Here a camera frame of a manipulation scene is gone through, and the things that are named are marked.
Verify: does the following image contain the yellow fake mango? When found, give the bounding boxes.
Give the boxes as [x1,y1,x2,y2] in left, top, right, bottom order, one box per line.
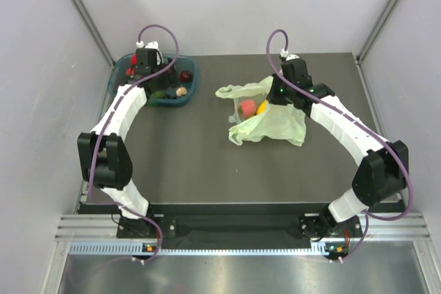
[256,100,268,115]

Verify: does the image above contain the light green plastic bag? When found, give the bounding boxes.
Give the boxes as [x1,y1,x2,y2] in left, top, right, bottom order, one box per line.
[215,76,306,147]

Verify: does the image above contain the pink fake peach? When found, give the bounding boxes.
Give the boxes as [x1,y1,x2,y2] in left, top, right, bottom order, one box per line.
[237,99,257,119]

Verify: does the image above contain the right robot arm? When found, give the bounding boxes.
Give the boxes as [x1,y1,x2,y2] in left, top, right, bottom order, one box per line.
[267,54,409,238]

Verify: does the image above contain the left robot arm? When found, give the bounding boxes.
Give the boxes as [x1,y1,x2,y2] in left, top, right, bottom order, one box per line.
[77,41,174,238]

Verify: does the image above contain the green fake grapes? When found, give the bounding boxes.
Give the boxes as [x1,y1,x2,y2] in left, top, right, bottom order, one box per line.
[150,91,167,99]

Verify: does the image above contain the dark maroon fake plum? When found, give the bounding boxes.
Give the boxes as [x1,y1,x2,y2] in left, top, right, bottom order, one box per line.
[179,70,193,83]

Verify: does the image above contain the beige fake mushroom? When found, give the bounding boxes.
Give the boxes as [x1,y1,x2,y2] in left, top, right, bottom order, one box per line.
[176,87,187,97]

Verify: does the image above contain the teal plastic basket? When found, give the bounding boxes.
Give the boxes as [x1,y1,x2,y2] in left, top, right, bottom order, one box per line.
[107,53,200,107]

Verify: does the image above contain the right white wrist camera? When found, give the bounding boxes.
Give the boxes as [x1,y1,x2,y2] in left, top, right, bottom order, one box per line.
[279,49,300,62]

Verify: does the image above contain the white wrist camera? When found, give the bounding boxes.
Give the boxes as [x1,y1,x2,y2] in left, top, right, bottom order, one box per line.
[135,41,164,67]
[279,49,300,62]

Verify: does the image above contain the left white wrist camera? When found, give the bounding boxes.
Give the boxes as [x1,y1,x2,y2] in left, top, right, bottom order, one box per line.
[135,41,164,67]

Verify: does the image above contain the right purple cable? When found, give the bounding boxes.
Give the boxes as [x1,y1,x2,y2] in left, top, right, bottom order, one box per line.
[267,30,413,262]

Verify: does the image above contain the purple cable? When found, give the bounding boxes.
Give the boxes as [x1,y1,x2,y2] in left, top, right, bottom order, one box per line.
[86,25,180,262]
[267,30,413,262]

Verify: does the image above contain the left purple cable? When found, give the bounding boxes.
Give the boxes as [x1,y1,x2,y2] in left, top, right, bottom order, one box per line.
[86,25,180,262]

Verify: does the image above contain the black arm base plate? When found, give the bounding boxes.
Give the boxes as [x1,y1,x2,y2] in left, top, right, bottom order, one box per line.
[116,213,362,240]

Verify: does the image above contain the aluminium frame rail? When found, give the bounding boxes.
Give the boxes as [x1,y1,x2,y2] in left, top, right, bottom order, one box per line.
[55,214,119,241]

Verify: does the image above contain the grey slotted cable duct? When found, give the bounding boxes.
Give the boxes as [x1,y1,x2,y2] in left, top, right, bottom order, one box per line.
[69,242,347,256]

